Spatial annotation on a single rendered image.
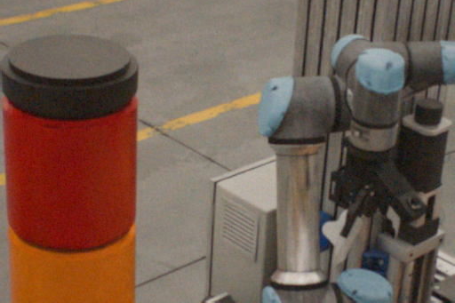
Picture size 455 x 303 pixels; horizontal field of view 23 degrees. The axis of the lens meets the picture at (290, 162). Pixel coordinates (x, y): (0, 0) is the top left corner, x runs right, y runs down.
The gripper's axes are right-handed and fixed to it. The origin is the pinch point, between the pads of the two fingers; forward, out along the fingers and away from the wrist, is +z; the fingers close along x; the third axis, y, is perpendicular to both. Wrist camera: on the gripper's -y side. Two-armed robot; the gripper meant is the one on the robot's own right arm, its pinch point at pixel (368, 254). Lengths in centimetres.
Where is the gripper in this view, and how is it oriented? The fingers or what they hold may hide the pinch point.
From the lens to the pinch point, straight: 189.5
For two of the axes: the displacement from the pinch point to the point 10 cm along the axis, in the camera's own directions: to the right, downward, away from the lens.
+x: -7.1, 2.7, -6.5
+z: -0.8, 8.9, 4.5
